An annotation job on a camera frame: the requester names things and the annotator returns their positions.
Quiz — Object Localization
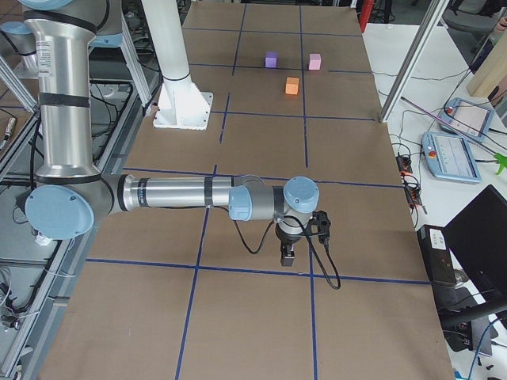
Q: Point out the orange foam block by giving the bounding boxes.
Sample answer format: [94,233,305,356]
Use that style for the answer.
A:
[284,77,299,95]

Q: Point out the orange black connector strip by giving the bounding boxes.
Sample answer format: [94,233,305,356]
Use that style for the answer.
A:
[395,154,422,210]

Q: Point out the black box device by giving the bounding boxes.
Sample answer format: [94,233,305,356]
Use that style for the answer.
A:
[417,225,456,287]

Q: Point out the near teach pendant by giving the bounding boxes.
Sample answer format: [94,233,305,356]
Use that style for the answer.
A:
[421,131,482,184]

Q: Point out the teach pendant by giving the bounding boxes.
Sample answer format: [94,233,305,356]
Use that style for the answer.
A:
[421,131,482,184]
[438,97,494,143]

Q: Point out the black laptop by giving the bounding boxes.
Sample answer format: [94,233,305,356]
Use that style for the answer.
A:
[444,184,506,299]

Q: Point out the purple foam block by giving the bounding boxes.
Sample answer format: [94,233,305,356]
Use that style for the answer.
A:
[265,51,278,68]

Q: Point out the pink foam block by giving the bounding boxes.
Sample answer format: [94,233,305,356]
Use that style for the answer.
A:
[308,53,322,70]

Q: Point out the purple rod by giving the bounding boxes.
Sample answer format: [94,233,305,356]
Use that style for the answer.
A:
[401,97,506,161]

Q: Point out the far teach pendant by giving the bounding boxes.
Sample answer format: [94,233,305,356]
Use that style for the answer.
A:
[438,97,494,143]

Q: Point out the green clamp tool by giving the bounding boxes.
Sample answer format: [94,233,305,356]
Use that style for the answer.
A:
[494,153,507,175]

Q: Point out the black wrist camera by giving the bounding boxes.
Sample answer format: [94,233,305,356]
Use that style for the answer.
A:
[311,211,331,240]

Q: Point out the white pedestal column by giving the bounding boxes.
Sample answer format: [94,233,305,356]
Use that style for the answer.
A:
[142,0,213,130]

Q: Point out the aluminium frame table left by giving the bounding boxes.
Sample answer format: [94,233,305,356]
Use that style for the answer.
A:
[1,20,155,379]

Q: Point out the wooden block post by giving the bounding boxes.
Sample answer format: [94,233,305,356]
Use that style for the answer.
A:
[467,17,506,97]

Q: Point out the aluminium frame post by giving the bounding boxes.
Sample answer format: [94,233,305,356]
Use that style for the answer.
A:
[379,0,448,123]

